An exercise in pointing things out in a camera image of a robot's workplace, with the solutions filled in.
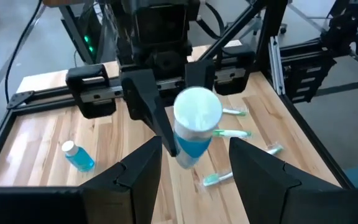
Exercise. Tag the blue mouthwash bottle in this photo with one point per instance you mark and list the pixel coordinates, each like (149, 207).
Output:
(81, 158)
(197, 109)

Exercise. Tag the silver aluminium post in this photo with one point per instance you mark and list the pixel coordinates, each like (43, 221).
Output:
(275, 65)

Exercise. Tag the black slotted rack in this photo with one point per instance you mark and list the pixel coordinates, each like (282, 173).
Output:
(306, 71)

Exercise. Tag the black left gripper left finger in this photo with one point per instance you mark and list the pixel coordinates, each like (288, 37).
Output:
(135, 186)

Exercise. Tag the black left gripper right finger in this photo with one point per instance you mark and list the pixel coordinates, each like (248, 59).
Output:
(269, 193)

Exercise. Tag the black swivel chair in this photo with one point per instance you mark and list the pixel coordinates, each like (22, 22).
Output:
(346, 28)

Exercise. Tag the black aluminium table frame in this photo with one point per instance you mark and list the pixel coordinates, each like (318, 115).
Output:
(20, 99)

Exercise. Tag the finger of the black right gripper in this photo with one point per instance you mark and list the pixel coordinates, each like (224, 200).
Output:
(141, 93)
(200, 73)

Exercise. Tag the green toothbrush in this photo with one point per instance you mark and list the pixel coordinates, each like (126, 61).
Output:
(216, 179)
(236, 112)
(232, 133)

